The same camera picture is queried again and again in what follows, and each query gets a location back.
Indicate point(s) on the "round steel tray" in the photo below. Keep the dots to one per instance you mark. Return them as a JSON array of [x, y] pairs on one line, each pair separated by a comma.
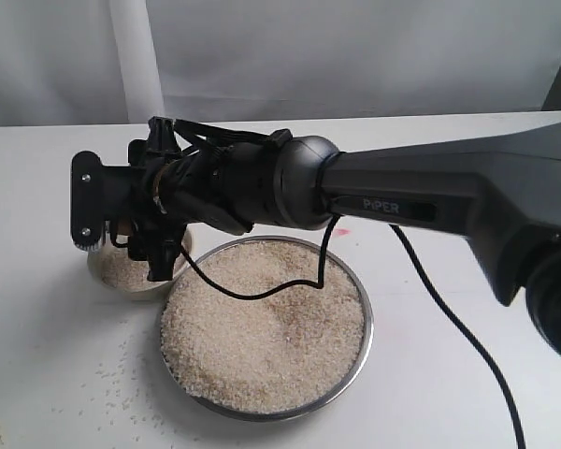
[[260, 267]]

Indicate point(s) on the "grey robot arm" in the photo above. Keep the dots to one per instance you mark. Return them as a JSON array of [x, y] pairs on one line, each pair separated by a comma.
[[501, 193]]

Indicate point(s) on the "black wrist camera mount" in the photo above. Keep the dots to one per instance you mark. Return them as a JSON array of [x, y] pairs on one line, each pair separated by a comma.
[[156, 238]]

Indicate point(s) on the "spilled rice on table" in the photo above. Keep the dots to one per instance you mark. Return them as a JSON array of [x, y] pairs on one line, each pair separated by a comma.
[[119, 394]]

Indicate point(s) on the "white backdrop curtain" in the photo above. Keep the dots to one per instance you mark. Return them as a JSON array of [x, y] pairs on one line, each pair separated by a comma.
[[106, 62]]

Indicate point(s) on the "rice in white bowl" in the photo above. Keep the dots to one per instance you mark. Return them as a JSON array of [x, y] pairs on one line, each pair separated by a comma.
[[117, 270]]

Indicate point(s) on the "white ceramic bowl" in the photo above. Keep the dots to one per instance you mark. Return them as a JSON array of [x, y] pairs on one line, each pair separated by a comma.
[[156, 294]]

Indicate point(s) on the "brown wooden cup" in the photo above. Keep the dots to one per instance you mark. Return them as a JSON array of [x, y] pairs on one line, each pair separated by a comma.
[[120, 227]]

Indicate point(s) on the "rice heap in tray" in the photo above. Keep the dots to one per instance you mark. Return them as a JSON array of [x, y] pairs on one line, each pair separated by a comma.
[[264, 356]]

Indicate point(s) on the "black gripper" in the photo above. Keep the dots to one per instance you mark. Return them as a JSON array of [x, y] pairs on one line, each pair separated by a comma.
[[228, 185]]

